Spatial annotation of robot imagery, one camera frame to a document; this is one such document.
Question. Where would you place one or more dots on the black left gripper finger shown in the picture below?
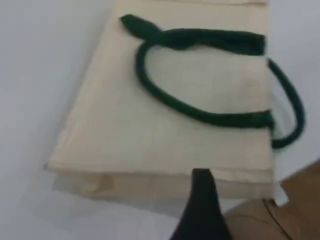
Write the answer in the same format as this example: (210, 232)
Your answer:
(202, 215)

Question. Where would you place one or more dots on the brown cardboard box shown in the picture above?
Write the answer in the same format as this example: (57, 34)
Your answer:
(300, 212)

